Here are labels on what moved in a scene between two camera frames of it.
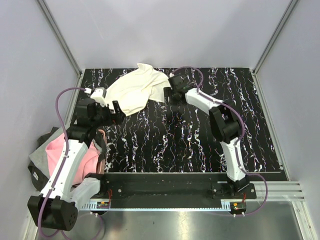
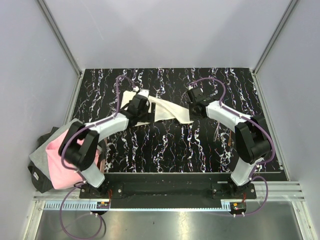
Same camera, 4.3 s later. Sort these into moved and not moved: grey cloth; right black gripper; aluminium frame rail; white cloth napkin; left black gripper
Moved: white cloth napkin; right black gripper; left black gripper
Not moved: grey cloth; aluminium frame rail
